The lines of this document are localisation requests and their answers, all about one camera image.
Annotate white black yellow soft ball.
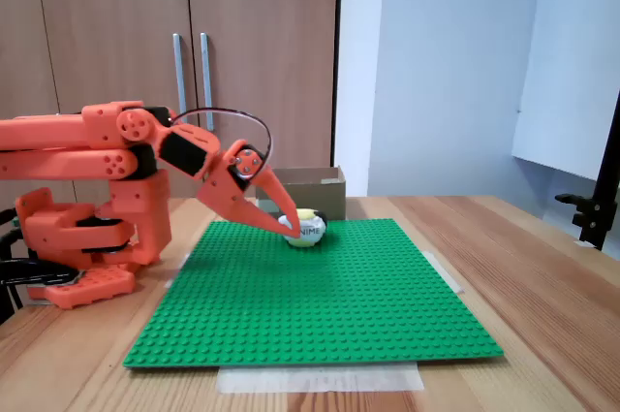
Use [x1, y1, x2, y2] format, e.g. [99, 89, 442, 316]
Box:
[283, 207, 328, 250]

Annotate brown cardboard box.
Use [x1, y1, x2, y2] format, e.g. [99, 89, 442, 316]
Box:
[255, 166, 347, 221]

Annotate narrow translucent tape strip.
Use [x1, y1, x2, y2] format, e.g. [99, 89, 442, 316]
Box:
[163, 251, 192, 290]
[421, 249, 465, 295]

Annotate green studded baseplate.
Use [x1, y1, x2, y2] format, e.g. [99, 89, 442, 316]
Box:
[122, 217, 505, 371]

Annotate brown wooden cabinet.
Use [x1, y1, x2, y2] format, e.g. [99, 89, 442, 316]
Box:
[0, 0, 340, 201]

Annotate wide translucent tape strip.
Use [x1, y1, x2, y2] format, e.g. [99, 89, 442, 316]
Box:
[216, 362, 426, 395]

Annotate thin dark gripper cable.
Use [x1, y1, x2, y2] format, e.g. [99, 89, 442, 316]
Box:
[170, 106, 274, 172]

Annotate metal cabinet handle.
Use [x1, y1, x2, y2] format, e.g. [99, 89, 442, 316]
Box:
[171, 32, 189, 113]
[200, 32, 216, 132]

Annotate black base cables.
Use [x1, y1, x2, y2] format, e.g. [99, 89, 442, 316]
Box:
[0, 206, 25, 327]

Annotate white wall panel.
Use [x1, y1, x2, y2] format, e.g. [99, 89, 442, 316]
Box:
[511, 0, 620, 183]

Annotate black camera stand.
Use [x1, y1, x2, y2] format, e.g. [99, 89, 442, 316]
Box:
[554, 89, 620, 252]

